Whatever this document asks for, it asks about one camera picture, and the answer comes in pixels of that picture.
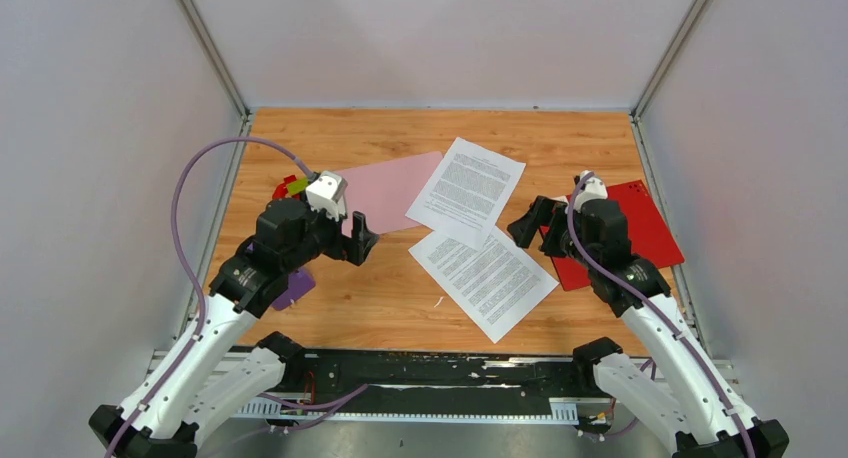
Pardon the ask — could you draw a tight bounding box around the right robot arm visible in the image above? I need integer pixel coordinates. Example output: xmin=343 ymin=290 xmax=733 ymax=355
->
xmin=507 ymin=196 xmax=790 ymax=457

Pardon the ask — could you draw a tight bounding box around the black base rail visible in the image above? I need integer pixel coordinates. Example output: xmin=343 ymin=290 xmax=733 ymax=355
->
xmin=165 ymin=341 xmax=612 ymax=432

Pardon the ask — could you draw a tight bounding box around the green toy block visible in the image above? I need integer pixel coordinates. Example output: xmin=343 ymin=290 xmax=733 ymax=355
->
xmin=287 ymin=177 xmax=309 ymax=197

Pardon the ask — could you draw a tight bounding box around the purple box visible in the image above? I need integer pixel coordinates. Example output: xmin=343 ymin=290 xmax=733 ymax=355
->
xmin=240 ymin=241 xmax=316 ymax=317

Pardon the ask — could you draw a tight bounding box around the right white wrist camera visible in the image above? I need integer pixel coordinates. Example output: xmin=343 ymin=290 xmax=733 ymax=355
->
xmin=569 ymin=170 xmax=608 ymax=212

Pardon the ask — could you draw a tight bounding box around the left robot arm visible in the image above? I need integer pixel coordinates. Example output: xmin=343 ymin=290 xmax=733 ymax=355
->
xmin=89 ymin=198 xmax=379 ymax=457

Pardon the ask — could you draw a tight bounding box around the printed paper sheet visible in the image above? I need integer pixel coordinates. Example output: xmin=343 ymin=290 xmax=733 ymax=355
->
xmin=410 ymin=228 xmax=559 ymax=343
xmin=405 ymin=137 xmax=526 ymax=250

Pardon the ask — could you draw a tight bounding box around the red toy block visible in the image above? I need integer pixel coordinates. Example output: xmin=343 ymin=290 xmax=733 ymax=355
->
xmin=272 ymin=175 xmax=297 ymax=200

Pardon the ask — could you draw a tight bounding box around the pink paper sheet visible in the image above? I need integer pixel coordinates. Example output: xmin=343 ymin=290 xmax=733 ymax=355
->
xmin=336 ymin=151 xmax=443 ymax=235

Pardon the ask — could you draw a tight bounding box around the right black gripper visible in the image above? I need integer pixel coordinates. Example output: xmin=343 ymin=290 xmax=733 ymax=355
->
xmin=506 ymin=195 xmax=597 ymax=269

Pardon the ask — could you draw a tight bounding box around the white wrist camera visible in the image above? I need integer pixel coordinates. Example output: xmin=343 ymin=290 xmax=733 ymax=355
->
xmin=305 ymin=171 xmax=348 ymax=222
xmin=569 ymin=170 xmax=608 ymax=212

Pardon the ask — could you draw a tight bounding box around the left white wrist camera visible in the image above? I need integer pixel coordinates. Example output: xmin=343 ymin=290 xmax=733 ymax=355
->
xmin=305 ymin=171 xmax=348 ymax=222

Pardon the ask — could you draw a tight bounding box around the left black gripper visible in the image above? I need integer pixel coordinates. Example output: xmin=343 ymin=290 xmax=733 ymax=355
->
xmin=283 ymin=190 xmax=380 ymax=272

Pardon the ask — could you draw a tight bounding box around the red folder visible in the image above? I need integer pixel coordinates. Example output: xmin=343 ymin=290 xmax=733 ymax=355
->
xmin=551 ymin=180 xmax=685 ymax=292

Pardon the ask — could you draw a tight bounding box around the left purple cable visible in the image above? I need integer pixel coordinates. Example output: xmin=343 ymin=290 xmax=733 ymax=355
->
xmin=102 ymin=136 xmax=313 ymax=458

